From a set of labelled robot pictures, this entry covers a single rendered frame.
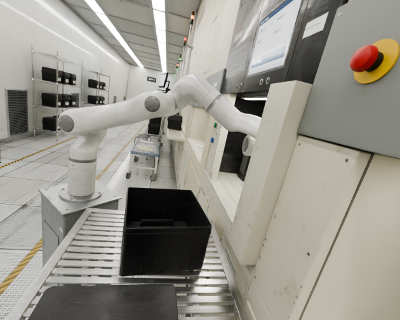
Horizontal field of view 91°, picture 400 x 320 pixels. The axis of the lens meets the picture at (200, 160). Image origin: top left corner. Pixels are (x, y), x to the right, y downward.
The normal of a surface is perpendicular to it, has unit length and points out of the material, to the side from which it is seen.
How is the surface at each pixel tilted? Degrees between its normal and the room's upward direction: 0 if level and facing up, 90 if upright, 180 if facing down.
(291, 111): 90
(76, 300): 0
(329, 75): 90
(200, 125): 90
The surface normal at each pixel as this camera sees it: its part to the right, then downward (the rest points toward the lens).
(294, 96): 0.16, 0.29
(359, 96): -0.97, -0.14
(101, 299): 0.19, -0.95
